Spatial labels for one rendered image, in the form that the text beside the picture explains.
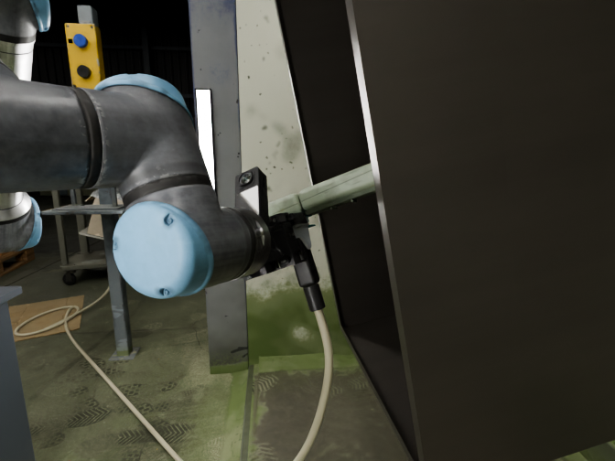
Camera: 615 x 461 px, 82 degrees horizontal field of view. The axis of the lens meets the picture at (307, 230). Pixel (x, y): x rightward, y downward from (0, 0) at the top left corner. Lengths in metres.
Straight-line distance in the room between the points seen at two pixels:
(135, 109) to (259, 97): 1.22
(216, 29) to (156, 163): 1.31
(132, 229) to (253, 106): 1.26
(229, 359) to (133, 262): 1.48
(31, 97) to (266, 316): 1.47
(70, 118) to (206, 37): 1.32
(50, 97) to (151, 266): 0.15
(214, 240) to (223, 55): 1.31
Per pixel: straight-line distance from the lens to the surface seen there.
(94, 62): 1.89
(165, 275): 0.34
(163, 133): 0.38
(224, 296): 1.68
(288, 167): 1.56
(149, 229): 0.34
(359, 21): 0.48
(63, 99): 0.36
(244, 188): 0.55
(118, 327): 2.09
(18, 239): 1.22
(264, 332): 1.74
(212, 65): 1.61
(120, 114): 0.37
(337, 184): 0.61
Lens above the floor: 1.00
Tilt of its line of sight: 11 degrees down
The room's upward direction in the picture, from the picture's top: straight up
